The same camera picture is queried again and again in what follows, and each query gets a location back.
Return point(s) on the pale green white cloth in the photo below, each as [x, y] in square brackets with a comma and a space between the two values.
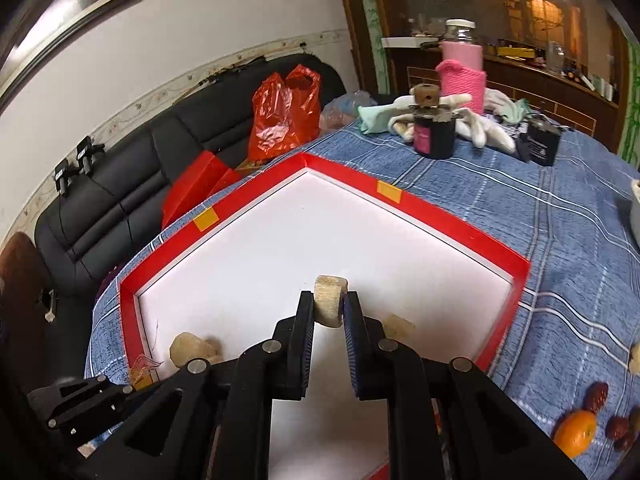
[507, 105]

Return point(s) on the beige dried fruit chunk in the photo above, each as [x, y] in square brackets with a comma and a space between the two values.
[329, 300]
[187, 347]
[635, 356]
[400, 327]

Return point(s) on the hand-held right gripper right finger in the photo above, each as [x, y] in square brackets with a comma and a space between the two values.
[351, 345]

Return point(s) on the black jar pink label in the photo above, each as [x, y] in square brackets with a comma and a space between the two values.
[434, 139]

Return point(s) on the red date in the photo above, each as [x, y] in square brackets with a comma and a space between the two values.
[626, 443]
[596, 396]
[618, 427]

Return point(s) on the framed wall picture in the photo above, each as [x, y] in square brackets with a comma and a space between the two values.
[65, 15]

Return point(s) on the black battery box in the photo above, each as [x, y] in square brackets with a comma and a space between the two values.
[540, 144]

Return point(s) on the white bowl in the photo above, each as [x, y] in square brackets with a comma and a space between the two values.
[633, 215]

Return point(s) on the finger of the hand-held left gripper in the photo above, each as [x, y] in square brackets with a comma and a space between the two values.
[85, 405]

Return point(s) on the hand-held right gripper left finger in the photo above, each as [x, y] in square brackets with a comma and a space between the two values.
[307, 345]

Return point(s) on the red plastic bag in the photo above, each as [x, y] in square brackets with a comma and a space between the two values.
[282, 115]

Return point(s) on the orange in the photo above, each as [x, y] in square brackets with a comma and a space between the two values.
[575, 432]

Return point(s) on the wooden glass cabinet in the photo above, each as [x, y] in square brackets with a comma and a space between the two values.
[545, 92]

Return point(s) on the black clip device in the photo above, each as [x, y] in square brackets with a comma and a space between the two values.
[62, 177]
[87, 152]

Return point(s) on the mint green cloth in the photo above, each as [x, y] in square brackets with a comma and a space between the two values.
[375, 117]

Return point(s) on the blue checked tablecloth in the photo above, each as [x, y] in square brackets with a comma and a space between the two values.
[550, 260]

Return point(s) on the glass bottle pink knit sleeve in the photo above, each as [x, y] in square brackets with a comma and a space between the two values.
[462, 67]

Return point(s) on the clear glass cup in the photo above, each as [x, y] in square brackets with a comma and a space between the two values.
[555, 57]

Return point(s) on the red paper bag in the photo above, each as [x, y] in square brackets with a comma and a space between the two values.
[195, 185]

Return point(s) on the clear plastic bag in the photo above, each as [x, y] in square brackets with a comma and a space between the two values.
[342, 112]

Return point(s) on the red shallow box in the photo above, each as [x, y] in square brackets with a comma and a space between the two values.
[250, 260]

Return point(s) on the wooden stopper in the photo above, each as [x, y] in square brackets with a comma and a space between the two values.
[427, 96]

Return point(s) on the black leather sofa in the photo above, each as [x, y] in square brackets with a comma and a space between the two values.
[125, 200]

